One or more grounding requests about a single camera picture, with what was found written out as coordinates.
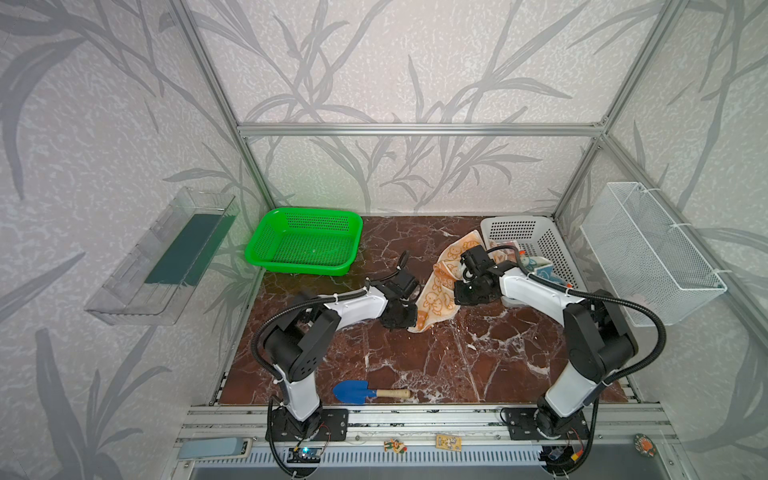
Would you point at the green led circuit board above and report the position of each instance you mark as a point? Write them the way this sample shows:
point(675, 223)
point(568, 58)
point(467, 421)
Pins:
point(304, 455)

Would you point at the white plastic basket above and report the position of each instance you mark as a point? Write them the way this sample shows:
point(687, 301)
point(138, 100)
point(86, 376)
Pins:
point(537, 235)

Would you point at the small orange green trinket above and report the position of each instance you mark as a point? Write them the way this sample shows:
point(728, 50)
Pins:
point(394, 445)

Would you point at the grey flat device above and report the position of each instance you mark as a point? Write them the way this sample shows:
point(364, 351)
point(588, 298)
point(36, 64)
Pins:
point(215, 448)

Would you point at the blue trowel wooden handle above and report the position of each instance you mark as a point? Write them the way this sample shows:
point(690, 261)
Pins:
point(357, 392)

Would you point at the small yellow circuit board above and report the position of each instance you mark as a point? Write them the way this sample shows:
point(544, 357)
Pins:
point(448, 442)

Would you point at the white wire wall basket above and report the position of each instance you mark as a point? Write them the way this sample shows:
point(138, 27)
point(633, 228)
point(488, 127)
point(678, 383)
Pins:
point(646, 256)

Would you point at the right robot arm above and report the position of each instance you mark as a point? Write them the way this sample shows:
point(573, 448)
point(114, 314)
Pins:
point(598, 337)

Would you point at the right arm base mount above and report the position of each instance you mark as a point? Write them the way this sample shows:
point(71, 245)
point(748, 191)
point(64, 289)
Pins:
point(533, 423)

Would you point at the green plastic basket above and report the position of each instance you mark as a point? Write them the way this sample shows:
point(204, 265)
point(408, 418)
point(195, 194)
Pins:
point(306, 241)

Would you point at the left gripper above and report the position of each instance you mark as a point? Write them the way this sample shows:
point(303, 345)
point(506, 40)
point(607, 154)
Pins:
point(400, 279)

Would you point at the orange patterned towel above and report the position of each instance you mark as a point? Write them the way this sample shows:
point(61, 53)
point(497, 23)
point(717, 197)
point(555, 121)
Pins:
point(435, 303)

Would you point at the blue patterned towel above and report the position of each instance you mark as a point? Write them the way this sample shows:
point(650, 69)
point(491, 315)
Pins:
point(541, 267)

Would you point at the round orange gadget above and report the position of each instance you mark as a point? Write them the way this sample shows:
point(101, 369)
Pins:
point(644, 446)

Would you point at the pink object in wire basket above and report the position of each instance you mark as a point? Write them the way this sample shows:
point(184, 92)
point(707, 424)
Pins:
point(639, 300)

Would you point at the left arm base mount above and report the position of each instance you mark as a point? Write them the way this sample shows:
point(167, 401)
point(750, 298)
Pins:
point(325, 424)

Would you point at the right controller board with wires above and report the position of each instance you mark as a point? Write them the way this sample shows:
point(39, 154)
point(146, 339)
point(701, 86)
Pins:
point(561, 459)

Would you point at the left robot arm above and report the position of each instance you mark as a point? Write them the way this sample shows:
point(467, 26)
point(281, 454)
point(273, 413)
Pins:
point(292, 344)

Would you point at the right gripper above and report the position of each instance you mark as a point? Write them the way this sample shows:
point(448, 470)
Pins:
point(474, 262)

